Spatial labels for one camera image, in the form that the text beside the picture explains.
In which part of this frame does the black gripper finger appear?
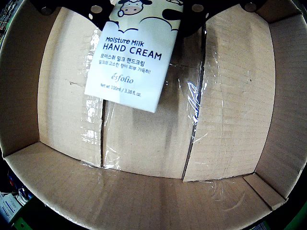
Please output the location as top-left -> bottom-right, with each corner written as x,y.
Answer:
178,0 -> 267,36
30,0 -> 116,32

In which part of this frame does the cow print hand cream box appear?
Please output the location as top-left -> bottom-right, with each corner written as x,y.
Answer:
84,0 -> 184,113

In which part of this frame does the large cardboard tray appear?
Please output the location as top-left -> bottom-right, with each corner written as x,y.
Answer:
0,0 -> 307,230

